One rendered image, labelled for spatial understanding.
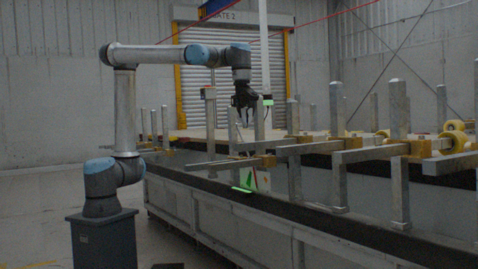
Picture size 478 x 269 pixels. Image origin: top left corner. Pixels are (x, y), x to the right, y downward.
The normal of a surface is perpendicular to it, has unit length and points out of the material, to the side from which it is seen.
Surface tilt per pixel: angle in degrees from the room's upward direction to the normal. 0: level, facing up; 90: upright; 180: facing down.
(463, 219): 90
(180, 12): 90
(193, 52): 90
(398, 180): 90
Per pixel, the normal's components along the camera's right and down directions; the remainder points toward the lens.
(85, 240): -0.54, 0.07
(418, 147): -0.86, 0.07
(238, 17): 0.46, 0.02
